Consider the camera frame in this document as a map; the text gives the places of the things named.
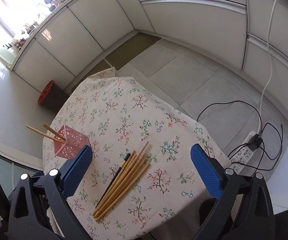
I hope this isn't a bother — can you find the bamboo chopstick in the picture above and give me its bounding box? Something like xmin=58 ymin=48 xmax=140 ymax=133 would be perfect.
xmin=92 ymin=151 xmax=136 ymax=217
xmin=93 ymin=156 xmax=147 ymax=220
xmin=95 ymin=163 xmax=150 ymax=222
xmin=95 ymin=155 xmax=141 ymax=217
xmin=42 ymin=122 xmax=66 ymax=141
xmin=26 ymin=125 xmax=65 ymax=144
xmin=92 ymin=141 xmax=149 ymax=217

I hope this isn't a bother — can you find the pink perforated utensil holder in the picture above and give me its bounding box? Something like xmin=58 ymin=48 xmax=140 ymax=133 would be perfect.
xmin=54 ymin=125 xmax=90 ymax=159

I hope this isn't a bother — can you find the white power strip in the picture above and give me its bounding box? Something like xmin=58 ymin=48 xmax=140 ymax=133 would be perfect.
xmin=228 ymin=131 xmax=256 ymax=174

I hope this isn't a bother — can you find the black power adapter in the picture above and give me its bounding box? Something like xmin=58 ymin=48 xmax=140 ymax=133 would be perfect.
xmin=247 ymin=134 xmax=263 ymax=152

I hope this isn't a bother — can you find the black chopstick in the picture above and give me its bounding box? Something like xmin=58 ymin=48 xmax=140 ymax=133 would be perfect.
xmin=96 ymin=153 xmax=131 ymax=207

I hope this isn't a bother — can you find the floral tablecloth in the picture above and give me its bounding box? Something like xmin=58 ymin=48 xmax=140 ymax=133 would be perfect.
xmin=51 ymin=69 xmax=231 ymax=239

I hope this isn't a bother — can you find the red rimmed trash bin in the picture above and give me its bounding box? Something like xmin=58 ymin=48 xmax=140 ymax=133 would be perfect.
xmin=38 ymin=80 xmax=69 ymax=113

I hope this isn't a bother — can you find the brown floor mat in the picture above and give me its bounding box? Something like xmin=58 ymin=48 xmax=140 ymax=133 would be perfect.
xmin=69 ymin=33 xmax=161 ymax=93

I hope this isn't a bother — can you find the black cable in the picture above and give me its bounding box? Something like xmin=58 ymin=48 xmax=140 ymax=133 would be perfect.
xmin=196 ymin=100 xmax=284 ymax=172

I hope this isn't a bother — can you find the white cable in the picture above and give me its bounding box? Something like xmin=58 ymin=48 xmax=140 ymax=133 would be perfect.
xmin=257 ymin=0 xmax=281 ymax=133

